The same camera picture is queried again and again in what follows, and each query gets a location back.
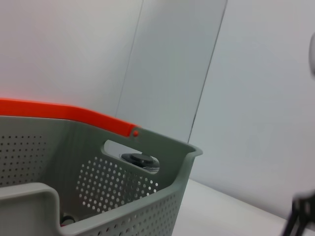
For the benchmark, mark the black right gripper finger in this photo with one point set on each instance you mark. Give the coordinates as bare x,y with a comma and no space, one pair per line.
304,209

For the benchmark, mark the glass teapot with black lid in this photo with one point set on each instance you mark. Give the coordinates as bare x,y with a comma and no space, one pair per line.
137,158

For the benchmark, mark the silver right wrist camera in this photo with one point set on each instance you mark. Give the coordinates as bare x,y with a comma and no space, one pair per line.
312,56

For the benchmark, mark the grey perforated storage bin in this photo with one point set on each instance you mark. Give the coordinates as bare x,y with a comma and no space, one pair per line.
135,209

